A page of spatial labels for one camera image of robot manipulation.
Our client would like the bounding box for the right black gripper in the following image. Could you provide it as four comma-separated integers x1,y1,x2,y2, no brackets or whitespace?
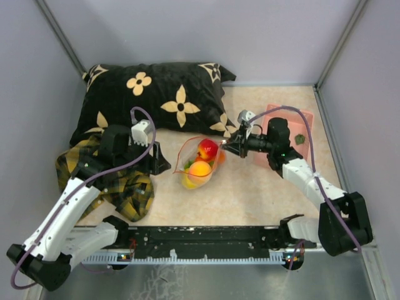
220,125,274,159

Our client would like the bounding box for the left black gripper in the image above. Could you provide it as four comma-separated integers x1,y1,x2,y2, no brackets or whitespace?
115,136,171,176

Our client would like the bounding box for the orange tangerine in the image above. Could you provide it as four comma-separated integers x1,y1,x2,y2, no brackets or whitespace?
217,151,226,165

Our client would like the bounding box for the green leaf fruit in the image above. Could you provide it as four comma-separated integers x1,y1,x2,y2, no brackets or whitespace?
183,160,195,171

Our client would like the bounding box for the red apple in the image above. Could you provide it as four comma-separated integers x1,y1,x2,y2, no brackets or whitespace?
197,138,219,162

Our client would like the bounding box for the yellow lemon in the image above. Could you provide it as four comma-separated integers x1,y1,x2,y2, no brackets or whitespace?
181,174,198,190

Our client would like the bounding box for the clear zip top bag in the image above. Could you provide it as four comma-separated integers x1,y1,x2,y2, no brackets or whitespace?
173,136,226,190

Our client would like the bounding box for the yellow-orange peach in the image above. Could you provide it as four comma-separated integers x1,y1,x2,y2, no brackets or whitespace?
188,161,213,186

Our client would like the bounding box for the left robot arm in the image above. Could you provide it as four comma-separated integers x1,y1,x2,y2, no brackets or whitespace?
7,120,171,291

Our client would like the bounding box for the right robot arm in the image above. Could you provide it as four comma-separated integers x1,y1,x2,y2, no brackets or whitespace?
221,117,373,256

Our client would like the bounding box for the yellow plaid shirt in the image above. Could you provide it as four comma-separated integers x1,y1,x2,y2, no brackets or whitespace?
55,133,154,222

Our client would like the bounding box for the pink plastic basket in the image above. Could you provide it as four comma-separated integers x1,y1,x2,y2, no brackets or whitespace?
252,104,314,169

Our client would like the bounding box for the loose green leaf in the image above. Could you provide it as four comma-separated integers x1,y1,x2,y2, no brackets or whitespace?
294,134,306,145

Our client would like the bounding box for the black floral pillow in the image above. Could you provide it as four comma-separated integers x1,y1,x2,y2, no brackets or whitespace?
69,62,237,146

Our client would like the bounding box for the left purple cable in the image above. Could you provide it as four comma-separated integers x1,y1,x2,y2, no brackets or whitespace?
11,106,157,290

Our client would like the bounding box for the purple cable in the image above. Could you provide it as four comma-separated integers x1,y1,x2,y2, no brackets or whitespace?
11,106,157,290
248,105,363,271

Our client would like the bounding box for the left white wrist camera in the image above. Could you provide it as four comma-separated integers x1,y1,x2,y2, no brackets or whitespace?
129,119,153,147

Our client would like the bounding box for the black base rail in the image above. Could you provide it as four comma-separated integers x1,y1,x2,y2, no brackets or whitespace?
105,226,299,259

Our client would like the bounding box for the white cable duct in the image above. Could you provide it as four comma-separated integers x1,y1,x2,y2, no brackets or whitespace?
82,251,287,266

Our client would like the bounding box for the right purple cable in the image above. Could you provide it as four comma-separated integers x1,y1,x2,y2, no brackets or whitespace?
248,105,363,271

